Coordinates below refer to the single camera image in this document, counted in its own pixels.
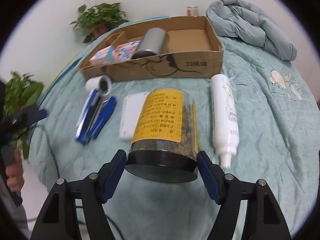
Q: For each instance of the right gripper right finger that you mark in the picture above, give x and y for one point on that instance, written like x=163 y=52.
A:
x=264 y=218

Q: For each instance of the pastel rubik's cube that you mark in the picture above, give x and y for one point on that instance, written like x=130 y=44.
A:
x=104 y=55

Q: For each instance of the narrow cardboard insert tray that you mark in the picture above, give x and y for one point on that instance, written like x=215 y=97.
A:
x=114 y=39

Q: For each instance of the silver metal canister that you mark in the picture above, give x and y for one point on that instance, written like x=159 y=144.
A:
x=154 y=42

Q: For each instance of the colourful board game box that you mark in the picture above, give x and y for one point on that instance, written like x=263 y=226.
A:
x=124 y=52

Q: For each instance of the large leaf plant left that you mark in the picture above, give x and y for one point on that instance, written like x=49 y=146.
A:
x=21 y=92

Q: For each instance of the corner potted green plant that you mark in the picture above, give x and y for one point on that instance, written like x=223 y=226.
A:
x=98 y=19

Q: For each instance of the large shallow cardboard box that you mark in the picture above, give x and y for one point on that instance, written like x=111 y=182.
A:
x=176 y=47

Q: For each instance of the white plastic device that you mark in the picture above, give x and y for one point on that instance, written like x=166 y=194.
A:
x=131 y=109

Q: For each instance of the blue metal stapler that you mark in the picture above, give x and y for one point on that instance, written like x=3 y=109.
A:
x=96 y=112

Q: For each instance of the person's left hand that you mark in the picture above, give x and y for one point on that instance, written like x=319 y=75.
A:
x=14 y=173

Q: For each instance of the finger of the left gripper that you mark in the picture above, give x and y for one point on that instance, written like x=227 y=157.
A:
x=35 y=115

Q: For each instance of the crumpled light blue duvet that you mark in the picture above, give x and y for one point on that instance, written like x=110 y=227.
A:
x=246 y=21

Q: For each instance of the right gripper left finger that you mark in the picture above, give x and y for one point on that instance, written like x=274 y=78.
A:
x=58 y=217

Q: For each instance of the white spray bottle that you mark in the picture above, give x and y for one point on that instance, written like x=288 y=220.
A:
x=225 y=123

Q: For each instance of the yellow label clear jar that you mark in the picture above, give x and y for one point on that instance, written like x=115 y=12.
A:
x=164 y=144

